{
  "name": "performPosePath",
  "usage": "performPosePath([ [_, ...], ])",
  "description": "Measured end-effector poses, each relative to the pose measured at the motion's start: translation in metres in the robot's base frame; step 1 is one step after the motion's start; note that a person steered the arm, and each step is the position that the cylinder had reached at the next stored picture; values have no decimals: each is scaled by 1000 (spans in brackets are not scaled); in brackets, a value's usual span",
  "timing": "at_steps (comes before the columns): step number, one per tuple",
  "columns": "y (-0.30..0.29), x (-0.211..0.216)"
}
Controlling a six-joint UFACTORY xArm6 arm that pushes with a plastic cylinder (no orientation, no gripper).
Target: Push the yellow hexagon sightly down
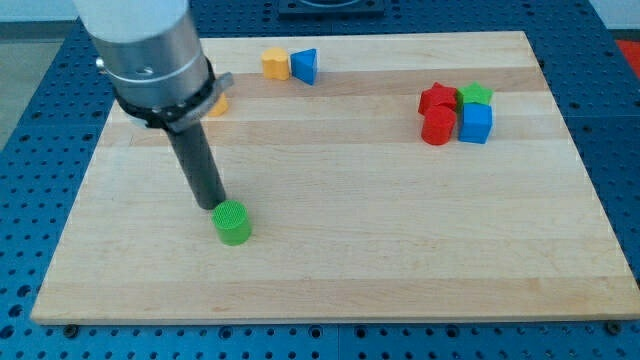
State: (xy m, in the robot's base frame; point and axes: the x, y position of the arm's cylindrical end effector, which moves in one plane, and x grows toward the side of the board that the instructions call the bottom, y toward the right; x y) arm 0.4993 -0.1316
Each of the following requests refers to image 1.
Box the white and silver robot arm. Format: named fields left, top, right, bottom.
left=73, top=0, right=234, bottom=133

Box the yellow hexagon block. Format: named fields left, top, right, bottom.
left=207, top=94, right=229, bottom=117

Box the light wooden board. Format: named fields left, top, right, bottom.
left=31, top=31, right=639, bottom=325

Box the green cylinder block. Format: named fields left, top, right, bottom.
left=211, top=200, right=252, bottom=246

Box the blue triangle block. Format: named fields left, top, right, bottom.
left=290, top=48, right=317, bottom=86

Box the yellow heart block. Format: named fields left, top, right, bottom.
left=261, top=47, right=290, bottom=81

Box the red cylinder block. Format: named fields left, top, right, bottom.
left=421, top=106, right=457, bottom=146

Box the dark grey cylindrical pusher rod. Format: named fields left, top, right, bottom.
left=166, top=123, right=226, bottom=210

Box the red star block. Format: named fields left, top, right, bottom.
left=418, top=82, right=458, bottom=115

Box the blue cube block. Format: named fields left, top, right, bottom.
left=458, top=103, right=493, bottom=144

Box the green star block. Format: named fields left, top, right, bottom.
left=457, top=82, right=494, bottom=105

